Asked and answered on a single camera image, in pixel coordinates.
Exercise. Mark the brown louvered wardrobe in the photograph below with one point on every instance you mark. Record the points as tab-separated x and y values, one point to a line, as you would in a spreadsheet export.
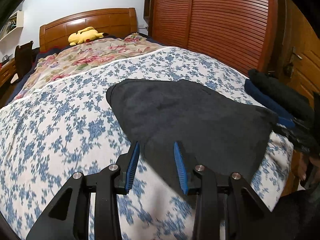
239	33

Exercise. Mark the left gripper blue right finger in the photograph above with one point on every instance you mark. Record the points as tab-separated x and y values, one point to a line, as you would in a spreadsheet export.
185	169

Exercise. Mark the wooden desk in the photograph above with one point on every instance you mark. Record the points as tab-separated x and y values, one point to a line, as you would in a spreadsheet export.
7	72

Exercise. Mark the yellow Pikachu plush toy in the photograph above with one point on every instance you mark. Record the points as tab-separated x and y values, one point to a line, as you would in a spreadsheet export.
85	35

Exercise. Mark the wooden room door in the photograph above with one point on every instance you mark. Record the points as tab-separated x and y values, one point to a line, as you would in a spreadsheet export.
301	75

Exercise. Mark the wooden bed headboard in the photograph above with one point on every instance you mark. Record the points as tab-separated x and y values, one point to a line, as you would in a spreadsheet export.
118	22

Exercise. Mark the pink floral blanket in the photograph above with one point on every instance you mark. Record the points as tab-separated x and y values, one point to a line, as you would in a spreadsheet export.
59	63

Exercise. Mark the metal door handle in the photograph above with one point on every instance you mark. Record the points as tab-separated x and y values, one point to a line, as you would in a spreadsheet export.
294	55

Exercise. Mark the floral pillow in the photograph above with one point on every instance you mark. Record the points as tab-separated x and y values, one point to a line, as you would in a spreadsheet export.
135	37

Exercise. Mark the dark wooden chair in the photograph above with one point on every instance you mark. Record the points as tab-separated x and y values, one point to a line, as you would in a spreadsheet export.
23	60

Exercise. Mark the white wall shelf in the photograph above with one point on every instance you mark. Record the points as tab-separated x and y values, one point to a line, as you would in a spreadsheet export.
15	22

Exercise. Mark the person's right hand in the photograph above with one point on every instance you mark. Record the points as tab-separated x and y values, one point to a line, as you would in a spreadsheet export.
302	167

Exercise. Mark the dark grey fleece garment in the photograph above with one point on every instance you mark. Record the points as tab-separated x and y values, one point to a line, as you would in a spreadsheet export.
223	135

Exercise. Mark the folded navy blue garment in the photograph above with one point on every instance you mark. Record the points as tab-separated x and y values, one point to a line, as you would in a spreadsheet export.
284	117

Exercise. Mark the folded black garment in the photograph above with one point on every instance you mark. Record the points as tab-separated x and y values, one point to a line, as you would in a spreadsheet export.
286	97

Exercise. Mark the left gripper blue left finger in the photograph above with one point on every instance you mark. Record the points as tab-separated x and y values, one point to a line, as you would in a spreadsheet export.
128	165

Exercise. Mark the blue floral bed quilt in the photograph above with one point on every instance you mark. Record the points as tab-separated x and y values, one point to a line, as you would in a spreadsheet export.
68	126

